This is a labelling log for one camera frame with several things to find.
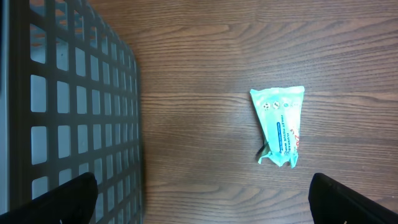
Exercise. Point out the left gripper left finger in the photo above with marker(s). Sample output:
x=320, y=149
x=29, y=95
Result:
x=72, y=202

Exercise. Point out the grey plastic shopping basket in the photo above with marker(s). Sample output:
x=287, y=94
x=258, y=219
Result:
x=70, y=91

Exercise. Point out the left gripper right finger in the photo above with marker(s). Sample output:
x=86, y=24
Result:
x=333, y=202

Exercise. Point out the teal snack packet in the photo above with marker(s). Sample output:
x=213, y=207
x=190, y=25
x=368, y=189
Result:
x=279, y=113

